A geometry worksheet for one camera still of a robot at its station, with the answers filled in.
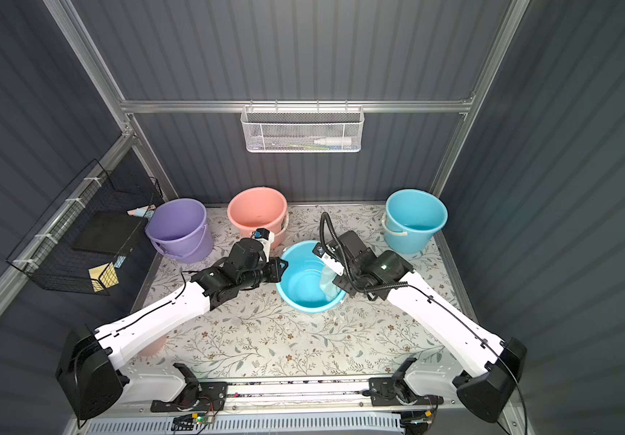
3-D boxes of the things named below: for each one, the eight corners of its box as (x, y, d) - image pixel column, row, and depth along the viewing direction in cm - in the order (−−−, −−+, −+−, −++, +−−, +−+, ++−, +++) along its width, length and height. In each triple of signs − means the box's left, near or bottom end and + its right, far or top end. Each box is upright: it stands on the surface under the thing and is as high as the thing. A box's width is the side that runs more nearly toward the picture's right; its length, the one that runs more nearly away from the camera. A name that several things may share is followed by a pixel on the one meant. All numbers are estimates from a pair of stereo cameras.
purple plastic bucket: (161, 269, 102) (136, 241, 88) (178, 229, 115) (159, 198, 101) (214, 269, 102) (197, 241, 88) (225, 228, 115) (213, 198, 101)
